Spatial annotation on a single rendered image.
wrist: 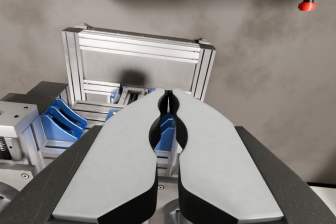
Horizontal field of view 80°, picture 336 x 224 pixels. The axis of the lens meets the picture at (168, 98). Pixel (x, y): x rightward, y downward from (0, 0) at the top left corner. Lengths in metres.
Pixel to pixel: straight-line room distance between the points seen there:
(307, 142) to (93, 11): 2.00
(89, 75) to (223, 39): 0.88
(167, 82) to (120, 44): 0.36
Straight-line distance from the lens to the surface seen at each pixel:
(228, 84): 1.56
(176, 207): 0.54
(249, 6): 1.43
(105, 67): 1.28
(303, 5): 0.61
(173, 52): 1.16
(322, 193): 2.55
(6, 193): 0.62
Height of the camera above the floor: 1.33
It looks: 59 degrees down
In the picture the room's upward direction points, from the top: 179 degrees counter-clockwise
